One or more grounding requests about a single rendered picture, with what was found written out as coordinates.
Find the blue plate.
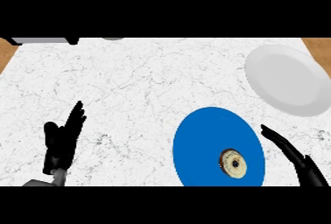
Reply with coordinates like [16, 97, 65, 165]
[171, 106, 266, 187]

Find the white plate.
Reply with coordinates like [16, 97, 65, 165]
[242, 44, 331, 118]

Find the grey appliance with black edge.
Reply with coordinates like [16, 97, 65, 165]
[1, 37, 81, 46]

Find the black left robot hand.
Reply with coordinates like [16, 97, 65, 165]
[41, 100, 88, 176]

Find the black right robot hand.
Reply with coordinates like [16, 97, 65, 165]
[260, 123, 331, 187]

